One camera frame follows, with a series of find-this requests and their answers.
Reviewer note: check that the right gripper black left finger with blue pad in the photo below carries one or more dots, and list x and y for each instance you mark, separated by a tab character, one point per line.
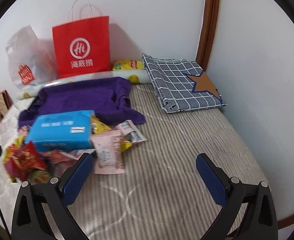
29	218

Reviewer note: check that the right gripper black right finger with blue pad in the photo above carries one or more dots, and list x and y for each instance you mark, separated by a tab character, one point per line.
247	211

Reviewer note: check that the pink snack packet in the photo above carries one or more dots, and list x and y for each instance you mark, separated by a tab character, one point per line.
107	148

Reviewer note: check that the yellow cracker snack bag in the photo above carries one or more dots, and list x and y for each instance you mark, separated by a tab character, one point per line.
98	127

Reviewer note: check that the red snack packet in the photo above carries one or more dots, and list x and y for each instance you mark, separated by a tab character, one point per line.
19	162

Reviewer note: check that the green snack packet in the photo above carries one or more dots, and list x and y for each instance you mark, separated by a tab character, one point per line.
39	176

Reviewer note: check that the patterned box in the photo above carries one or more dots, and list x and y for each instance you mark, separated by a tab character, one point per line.
5	102

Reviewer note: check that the blue tissue pack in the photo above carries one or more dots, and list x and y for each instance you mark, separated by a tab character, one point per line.
65	131

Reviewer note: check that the red white torn wrapper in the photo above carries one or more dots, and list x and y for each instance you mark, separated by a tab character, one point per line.
58	156

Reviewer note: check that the white Miniso plastic bag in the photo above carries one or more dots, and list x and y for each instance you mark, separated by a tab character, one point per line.
29	64

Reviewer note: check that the striped bed quilt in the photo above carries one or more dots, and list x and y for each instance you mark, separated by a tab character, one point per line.
161	194

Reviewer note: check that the purple towel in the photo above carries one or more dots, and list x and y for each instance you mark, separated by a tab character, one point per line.
108	98

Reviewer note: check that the small pink white sachet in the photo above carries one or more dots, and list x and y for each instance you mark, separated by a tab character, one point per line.
130	132

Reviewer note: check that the red paper shopping bag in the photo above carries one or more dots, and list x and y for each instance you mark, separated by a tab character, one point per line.
82	46

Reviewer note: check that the blue checkered star cloth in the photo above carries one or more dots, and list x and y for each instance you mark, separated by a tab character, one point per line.
181	85

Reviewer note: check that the yellow lemon tea pack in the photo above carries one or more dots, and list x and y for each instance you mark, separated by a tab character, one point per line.
127	65

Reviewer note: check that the white lemon print pillow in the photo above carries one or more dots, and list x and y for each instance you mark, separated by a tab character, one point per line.
32	91

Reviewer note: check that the brown wooden door frame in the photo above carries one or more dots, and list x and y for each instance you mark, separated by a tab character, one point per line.
207	34

